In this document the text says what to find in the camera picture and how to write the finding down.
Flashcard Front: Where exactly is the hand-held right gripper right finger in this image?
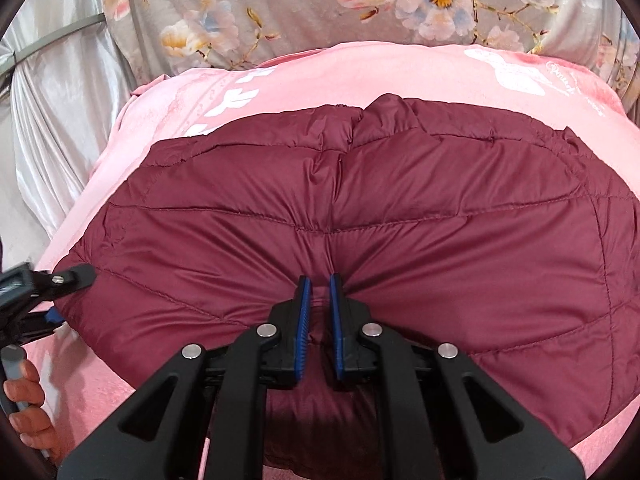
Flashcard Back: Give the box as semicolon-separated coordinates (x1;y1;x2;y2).
328;273;586;480

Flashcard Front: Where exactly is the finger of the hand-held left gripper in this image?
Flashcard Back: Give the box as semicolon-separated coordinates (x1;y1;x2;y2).
12;309;66;342
31;265;97;295

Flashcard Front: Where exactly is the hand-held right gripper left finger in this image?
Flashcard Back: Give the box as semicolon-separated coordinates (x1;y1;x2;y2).
56;275;314;480

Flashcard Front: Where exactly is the maroon puffer jacket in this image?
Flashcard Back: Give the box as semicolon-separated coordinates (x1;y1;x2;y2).
52;94;640;466

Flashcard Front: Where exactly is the person's left hand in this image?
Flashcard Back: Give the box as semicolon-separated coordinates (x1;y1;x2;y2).
2;360;55;453

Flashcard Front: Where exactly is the silver satin curtain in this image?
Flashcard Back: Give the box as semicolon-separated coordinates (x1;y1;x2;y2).
0;0;138;261

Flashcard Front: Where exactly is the pink printed blanket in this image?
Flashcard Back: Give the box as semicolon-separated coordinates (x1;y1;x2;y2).
30;40;640;480

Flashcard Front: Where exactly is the grey floral bedsheet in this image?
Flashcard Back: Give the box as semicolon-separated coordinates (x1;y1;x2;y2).
102;0;640;111

